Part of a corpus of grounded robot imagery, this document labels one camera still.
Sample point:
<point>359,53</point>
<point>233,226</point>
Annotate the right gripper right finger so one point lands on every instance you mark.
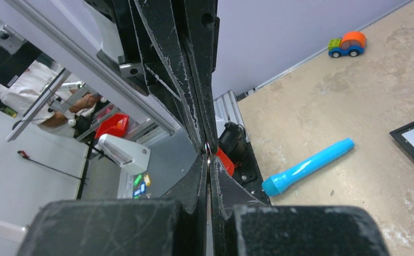
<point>243,225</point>

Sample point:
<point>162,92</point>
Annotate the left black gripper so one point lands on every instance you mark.
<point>178,44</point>

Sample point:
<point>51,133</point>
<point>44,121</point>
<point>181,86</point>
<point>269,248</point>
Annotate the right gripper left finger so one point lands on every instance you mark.
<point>173,224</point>

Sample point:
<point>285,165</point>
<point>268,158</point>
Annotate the red key tag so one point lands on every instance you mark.
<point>227,163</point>

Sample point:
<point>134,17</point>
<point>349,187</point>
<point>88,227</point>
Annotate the silver key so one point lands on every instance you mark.
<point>208,155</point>

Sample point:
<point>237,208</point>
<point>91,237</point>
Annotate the blue plastic flashlight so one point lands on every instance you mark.
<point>278,183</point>

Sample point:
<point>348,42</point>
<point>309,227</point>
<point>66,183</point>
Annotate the red plastic bin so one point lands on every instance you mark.
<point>116,125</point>

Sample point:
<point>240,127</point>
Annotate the toy car orange blue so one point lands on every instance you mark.
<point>352,44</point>

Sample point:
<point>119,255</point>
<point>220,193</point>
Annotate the aluminium frame rail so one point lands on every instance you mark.
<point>70,47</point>

